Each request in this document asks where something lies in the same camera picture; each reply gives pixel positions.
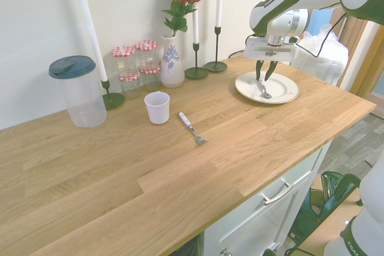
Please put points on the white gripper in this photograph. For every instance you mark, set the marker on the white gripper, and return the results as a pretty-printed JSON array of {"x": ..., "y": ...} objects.
[{"x": 258, "y": 52}]

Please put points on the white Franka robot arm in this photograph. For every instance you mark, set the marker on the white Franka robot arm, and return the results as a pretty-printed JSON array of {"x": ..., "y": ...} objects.
[{"x": 270, "y": 10}]

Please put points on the white gold-rimmed plate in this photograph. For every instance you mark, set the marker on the white gold-rimmed plate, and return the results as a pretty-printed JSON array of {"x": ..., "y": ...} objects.
[{"x": 282, "y": 88}]

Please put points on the dark green candle holder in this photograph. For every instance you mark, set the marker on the dark green candle holder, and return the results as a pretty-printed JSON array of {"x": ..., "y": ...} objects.
[
  {"x": 215, "y": 66},
  {"x": 196, "y": 72},
  {"x": 112, "y": 100}
]

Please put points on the clear plastic wrap bundle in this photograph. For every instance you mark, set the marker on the clear plastic wrap bundle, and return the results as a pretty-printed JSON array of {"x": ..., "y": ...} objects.
[{"x": 330, "y": 64}]

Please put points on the white vase blue flower print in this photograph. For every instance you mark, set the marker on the white vase blue flower print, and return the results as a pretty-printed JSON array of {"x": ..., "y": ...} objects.
[{"x": 171, "y": 70}]

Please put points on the white plastic cup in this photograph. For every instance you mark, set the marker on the white plastic cup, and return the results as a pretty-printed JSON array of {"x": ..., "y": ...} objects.
[{"x": 157, "y": 109}]

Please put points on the glass jar red checked lid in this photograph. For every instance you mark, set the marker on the glass jar red checked lid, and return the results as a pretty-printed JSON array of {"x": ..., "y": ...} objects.
[
  {"x": 123, "y": 58},
  {"x": 129, "y": 85},
  {"x": 150, "y": 79},
  {"x": 147, "y": 53}
]

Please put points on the green metal clamp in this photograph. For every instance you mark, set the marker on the green metal clamp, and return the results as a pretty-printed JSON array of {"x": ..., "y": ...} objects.
[{"x": 345, "y": 182}]

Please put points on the green shopping bag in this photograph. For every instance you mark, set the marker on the green shopping bag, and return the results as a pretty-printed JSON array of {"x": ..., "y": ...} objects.
[{"x": 309, "y": 214}]

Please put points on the white kitchen cabinet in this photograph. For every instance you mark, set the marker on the white kitchen cabinet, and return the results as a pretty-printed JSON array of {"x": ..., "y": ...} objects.
[{"x": 255, "y": 223}]

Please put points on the clear jug with teal lid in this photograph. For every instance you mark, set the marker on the clear jug with teal lid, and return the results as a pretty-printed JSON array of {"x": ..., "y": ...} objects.
[{"x": 81, "y": 94}]

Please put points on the small metal cabinet knob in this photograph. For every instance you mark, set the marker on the small metal cabinet knob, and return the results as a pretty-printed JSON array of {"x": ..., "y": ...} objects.
[{"x": 225, "y": 251}]

